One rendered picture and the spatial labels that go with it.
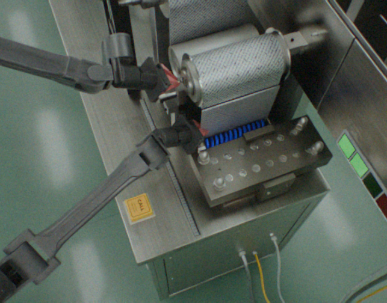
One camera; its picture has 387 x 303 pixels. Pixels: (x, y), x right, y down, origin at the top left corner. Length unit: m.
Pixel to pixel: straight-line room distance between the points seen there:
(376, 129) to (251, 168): 0.38
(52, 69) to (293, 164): 0.73
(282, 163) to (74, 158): 1.48
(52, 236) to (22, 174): 1.55
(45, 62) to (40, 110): 1.73
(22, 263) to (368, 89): 0.86
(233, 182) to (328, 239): 1.21
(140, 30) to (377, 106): 1.02
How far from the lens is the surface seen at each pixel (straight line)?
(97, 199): 1.01
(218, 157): 1.26
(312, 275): 2.29
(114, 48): 1.03
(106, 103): 1.54
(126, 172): 1.03
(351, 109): 1.12
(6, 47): 1.00
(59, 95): 2.75
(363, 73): 1.04
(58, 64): 0.99
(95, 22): 1.80
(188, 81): 1.09
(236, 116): 1.25
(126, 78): 1.00
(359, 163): 1.16
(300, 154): 1.31
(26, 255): 1.01
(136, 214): 1.30
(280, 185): 1.28
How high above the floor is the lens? 2.15
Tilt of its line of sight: 62 degrees down
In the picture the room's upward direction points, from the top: 2 degrees clockwise
